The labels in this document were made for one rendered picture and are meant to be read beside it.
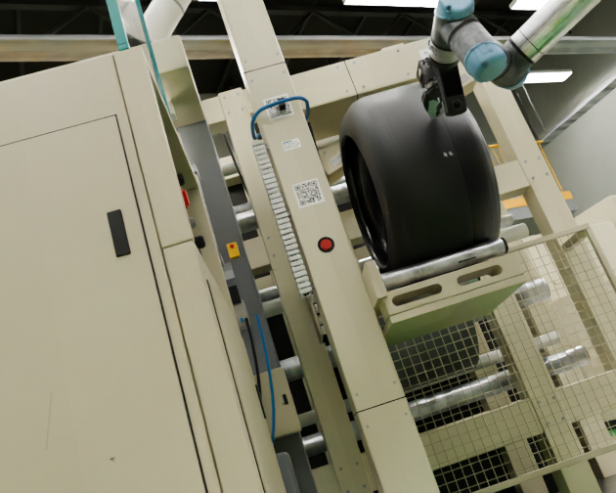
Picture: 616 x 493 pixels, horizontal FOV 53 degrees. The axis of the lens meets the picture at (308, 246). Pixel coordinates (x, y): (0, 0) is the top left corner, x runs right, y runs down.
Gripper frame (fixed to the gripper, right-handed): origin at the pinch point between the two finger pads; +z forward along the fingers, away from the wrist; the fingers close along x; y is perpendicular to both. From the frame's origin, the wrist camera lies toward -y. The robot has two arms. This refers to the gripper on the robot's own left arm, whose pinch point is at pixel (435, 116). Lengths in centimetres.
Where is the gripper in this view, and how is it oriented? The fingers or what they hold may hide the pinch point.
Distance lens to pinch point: 160.4
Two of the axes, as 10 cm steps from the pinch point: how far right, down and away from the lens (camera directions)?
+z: 0.5, 4.4, 9.0
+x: -9.5, 2.9, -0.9
